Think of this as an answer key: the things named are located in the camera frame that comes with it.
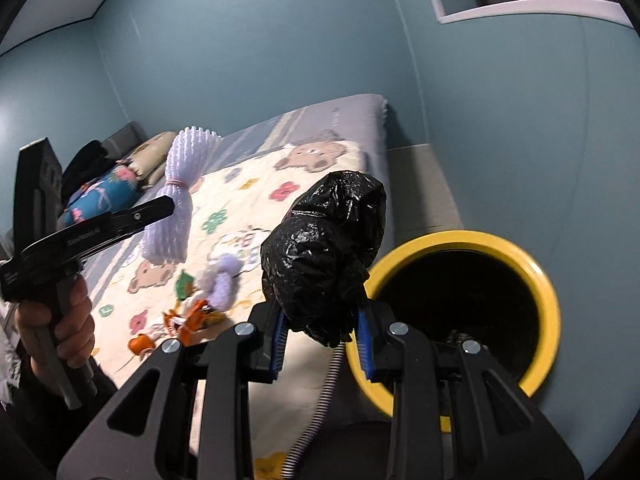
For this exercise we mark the beige bear pillow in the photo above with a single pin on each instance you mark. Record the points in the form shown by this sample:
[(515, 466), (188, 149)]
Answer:
[(150, 152)]

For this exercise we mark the blue floral pillow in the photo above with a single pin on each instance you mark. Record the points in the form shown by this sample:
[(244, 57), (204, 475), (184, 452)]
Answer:
[(100, 190)]

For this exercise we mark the black plastic bag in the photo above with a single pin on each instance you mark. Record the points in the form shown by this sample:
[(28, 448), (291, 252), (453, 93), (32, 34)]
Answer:
[(320, 260)]

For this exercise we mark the small orange wrapper piece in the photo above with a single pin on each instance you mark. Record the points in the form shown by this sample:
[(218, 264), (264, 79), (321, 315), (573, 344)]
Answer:
[(140, 344)]

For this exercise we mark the person's left hand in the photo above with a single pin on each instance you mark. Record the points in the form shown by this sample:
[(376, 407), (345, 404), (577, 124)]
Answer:
[(75, 325)]

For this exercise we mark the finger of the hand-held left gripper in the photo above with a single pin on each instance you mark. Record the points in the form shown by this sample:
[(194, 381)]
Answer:
[(145, 212)]

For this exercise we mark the grey headboard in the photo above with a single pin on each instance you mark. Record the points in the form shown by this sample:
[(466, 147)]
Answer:
[(125, 135)]

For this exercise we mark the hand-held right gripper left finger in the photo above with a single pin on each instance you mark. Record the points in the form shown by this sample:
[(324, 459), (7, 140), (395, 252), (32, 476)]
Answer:
[(276, 347)]

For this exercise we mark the black clothing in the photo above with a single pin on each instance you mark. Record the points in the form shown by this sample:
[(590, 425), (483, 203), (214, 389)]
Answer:
[(87, 160)]

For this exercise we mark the orange snack wrapper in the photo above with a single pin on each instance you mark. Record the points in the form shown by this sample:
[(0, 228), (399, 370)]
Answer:
[(195, 317)]

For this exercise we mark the yellow round bin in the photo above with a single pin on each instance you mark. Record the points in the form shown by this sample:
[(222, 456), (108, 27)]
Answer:
[(545, 285)]

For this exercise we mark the printed bear blanket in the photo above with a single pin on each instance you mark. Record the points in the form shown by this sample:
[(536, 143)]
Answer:
[(240, 200)]

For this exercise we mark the white foam net bundle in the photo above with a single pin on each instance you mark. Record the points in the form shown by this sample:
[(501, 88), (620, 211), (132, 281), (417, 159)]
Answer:
[(167, 242)]

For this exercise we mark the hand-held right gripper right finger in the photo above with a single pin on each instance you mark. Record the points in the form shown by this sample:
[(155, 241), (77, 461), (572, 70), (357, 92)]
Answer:
[(367, 352)]

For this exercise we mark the person's left forearm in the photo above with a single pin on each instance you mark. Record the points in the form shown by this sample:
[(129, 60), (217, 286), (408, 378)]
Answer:
[(55, 435)]

